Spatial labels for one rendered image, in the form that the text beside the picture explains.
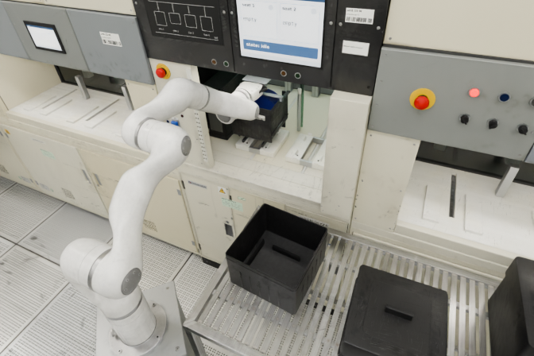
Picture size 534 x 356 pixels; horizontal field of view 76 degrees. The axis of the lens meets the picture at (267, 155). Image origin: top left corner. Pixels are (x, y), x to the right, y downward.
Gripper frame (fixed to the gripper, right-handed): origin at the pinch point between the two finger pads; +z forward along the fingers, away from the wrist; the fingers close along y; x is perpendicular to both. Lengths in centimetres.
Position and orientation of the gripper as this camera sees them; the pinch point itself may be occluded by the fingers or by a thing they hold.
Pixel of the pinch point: (258, 81)
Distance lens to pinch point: 161.4
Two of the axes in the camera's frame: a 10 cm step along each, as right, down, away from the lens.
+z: 4.2, -5.8, 7.0
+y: 9.1, 2.4, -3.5
